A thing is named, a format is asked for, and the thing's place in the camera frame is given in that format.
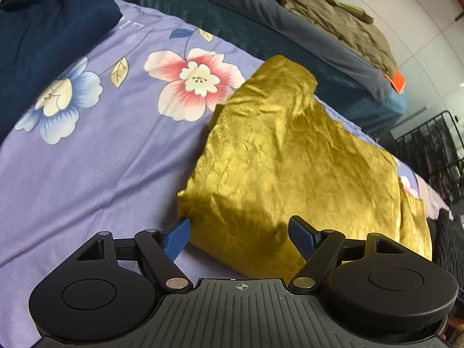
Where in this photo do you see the purple floral bed sheet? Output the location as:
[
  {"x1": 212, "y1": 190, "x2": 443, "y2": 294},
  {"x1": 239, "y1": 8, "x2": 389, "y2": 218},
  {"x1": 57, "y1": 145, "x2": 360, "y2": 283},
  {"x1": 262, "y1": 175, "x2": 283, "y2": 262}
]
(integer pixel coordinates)
[{"x1": 0, "y1": 0, "x2": 454, "y2": 336}]

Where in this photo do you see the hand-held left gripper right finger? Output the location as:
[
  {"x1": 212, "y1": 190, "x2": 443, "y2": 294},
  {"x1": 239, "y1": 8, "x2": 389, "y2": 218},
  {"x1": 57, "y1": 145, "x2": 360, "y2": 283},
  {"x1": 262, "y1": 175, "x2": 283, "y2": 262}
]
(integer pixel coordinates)
[{"x1": 287, "y1": 215, "x2": 406, "y2": 293}]

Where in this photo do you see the bed with grey sheet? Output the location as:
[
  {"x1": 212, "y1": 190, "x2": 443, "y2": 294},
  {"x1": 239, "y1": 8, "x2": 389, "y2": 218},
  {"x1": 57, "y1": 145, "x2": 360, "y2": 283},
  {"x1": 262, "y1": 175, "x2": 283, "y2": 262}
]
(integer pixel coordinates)
[{"x1": 119, "y1": 0, "x2": 407, "y2": 139}]

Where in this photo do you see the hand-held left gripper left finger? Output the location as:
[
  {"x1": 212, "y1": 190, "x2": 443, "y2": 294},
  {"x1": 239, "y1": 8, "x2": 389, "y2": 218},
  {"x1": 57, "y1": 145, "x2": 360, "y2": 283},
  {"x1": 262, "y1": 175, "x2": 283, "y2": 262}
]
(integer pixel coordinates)
[{"x1": 76, "y1": 216, "x2": 193, "y2": 293}]

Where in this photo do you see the mustard yellow jacket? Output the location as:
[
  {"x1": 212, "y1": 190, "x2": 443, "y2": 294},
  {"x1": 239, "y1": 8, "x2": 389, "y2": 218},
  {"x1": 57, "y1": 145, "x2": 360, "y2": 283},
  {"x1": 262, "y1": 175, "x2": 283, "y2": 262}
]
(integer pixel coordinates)
[{"x1": 177, "y1": 55, "x2": 433, "y2": 280}]

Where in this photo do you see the orange cloth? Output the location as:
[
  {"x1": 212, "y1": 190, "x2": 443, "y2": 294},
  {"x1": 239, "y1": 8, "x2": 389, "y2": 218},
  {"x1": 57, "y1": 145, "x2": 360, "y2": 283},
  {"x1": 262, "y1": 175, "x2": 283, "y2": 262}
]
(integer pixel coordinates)
[{"x1": 382, "y1": 68, "x2": 406, "y2": 95}]

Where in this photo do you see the dark cloth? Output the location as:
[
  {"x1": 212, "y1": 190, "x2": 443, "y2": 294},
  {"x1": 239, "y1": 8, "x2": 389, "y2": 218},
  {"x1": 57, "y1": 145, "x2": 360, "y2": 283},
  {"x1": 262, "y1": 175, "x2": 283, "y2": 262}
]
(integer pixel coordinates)
[{"x1": 427, "y1": 208, "x2": 464, "y2": 283}]

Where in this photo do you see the folded navy blue garment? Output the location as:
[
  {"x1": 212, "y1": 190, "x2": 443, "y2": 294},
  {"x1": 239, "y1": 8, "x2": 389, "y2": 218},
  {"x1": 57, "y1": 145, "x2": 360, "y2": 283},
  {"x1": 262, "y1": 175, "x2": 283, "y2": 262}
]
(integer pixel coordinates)
[{"x1": 0, "y1": 0, "x2": 122, "y2": 143}]

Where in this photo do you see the olive green jacket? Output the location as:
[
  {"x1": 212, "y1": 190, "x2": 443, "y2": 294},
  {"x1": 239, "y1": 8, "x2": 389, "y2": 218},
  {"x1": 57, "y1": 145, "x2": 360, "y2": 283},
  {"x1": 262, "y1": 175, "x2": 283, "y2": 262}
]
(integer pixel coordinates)
[{"x1": 235, "y1": 0, "x2": 398, "y2": 77}]

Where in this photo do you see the black metal rack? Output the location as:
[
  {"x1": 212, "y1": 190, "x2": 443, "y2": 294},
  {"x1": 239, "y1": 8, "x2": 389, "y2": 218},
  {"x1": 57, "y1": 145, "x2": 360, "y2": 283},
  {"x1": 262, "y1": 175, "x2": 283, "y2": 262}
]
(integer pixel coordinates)
[{"x1": 394, "y1": 112, "x2": 464, "y2": 205}]

